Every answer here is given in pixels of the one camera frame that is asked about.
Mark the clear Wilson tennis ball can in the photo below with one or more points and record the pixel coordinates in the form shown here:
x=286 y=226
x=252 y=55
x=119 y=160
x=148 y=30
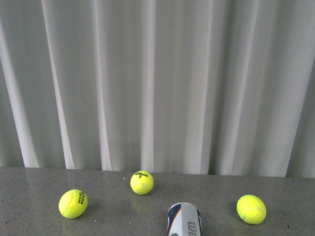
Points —
x=184 y=219

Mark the Wilson yellow tennis ball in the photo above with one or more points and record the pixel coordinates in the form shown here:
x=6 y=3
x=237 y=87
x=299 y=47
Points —
x=142 y=182

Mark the Head Team yellow tennis ball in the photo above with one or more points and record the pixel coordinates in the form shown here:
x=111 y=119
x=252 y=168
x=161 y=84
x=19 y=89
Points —
x=73 y=203

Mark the plain yellow tennis ball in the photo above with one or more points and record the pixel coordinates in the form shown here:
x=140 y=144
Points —
x=251 y=209

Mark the white pleated curtain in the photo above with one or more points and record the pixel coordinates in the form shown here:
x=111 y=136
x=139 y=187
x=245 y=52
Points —
x=224 y=87

